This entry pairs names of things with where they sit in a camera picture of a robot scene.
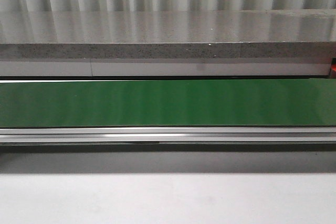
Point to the red object at right edge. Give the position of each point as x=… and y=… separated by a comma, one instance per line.
x=333, y=69

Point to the green conveyor belt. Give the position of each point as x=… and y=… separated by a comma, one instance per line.
x=240, y=102

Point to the aluminium conveyor front rail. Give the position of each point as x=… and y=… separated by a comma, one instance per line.
x=195, y=139

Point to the grey stone countertop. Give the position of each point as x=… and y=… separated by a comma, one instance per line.
x=196, y=44

